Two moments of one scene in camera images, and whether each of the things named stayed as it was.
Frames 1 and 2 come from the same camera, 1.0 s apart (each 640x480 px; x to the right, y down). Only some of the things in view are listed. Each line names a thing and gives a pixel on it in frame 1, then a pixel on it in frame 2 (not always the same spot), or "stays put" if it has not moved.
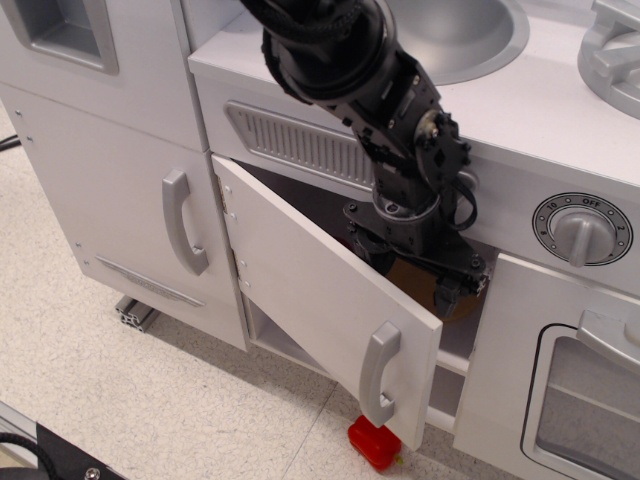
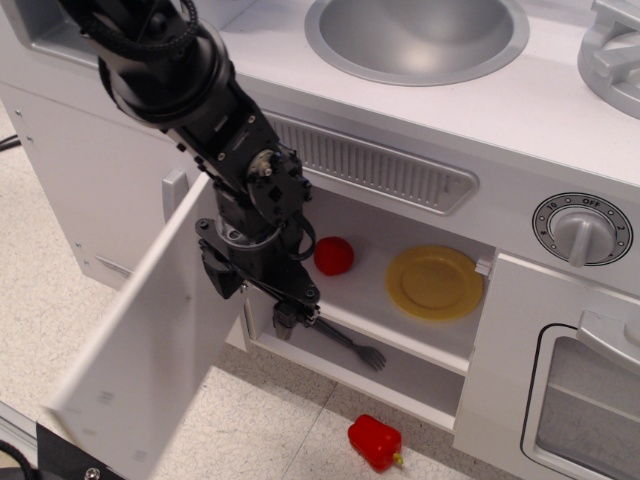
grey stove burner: (609, 54) stays put
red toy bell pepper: (377, 444) stays put
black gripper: (416, 228) -> (267, 261)
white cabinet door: (330, 295) -> (128, 397)
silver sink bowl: (453, 42) stays put
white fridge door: (138, 213) stays put
